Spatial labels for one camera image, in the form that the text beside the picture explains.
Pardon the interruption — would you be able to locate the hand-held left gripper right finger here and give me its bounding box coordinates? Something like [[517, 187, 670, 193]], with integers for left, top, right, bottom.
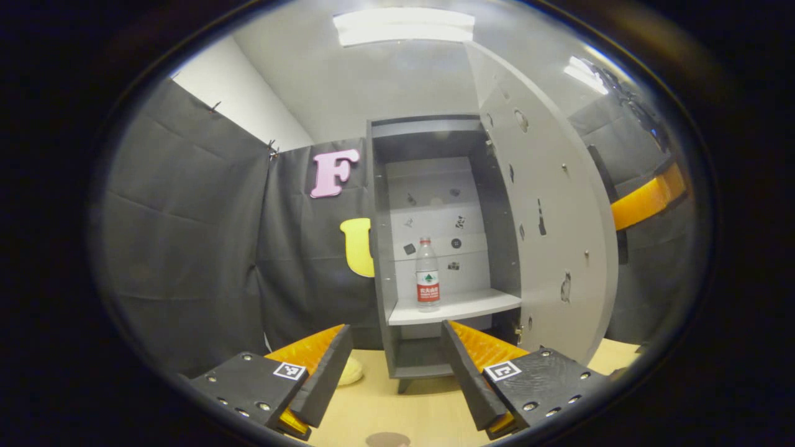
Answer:
[[440, 320, 612, 440]]

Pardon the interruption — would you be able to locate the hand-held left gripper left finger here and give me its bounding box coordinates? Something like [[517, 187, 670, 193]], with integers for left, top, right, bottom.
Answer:
[[188, 323, 355, 441]]

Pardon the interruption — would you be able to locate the beige cabinet door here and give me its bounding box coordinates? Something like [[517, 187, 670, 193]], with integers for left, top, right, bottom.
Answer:
[[465, 40, 620, 367]]

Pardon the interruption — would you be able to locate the clear bottle red label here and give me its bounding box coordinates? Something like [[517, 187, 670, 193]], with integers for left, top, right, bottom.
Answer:
[[415, 237, 442, 311]]

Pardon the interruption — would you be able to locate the dark grey cabinet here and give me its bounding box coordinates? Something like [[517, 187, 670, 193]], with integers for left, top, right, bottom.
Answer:
[[366, 114, 524, 395]]

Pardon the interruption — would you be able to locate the white cabinet shelf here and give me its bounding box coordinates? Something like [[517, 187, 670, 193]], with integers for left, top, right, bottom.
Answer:
[[388, 287, 522, 327]]

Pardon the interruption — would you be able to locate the yellow soft toy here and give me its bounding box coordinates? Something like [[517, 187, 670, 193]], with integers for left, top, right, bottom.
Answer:
[[335, 355, 365, 386]]

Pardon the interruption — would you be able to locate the small ceiling light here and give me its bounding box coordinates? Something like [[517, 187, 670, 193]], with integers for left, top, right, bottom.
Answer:
[[562, 56, 609, 95]]

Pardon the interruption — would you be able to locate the black backdrop cloth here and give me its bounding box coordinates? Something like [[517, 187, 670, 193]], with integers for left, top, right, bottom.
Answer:
[[93, 78, 693, 379]]

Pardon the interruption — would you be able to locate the large ceiling light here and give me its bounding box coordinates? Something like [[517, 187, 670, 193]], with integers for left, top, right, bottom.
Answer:
[[332, 7, 476, 48]]

